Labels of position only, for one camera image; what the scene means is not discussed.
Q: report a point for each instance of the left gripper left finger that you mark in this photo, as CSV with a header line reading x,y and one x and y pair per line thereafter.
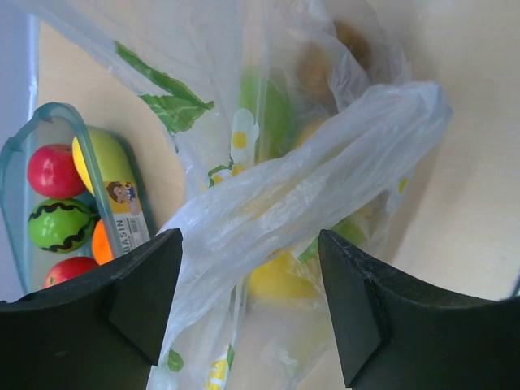
x,y
101,330

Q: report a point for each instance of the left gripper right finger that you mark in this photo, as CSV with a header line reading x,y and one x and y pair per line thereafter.
x,y
395,331

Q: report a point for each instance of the clear plastic bag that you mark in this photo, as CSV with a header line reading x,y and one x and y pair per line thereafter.
x,y
346,168

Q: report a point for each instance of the orange toy fruit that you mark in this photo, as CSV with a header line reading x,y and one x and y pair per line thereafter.
x,y
100,245

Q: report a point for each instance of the yellow fruit in bag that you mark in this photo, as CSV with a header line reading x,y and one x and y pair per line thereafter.
x,y
285,278

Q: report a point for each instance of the green fruit in bag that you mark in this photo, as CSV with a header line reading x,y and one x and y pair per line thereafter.
x,y
267,99

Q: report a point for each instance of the brown kiwi in bag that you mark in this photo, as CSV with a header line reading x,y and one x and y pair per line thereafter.
x,y
315,65

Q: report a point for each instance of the red apple left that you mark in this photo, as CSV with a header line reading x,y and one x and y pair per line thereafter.
x,y
68,269

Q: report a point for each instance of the red apple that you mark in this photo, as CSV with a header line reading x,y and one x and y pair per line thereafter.
x,y
52,173
68,269

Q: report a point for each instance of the green toy watermelon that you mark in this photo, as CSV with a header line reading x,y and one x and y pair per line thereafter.
x,y
61,225

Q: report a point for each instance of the grey-green plastic basin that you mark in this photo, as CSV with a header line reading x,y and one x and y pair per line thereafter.
x,y
61,123

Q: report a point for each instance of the red apple right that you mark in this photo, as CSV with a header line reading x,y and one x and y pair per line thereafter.
x,y
52,173

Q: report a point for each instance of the yellow toy mango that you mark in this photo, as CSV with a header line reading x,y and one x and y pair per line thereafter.
x,y
118,179

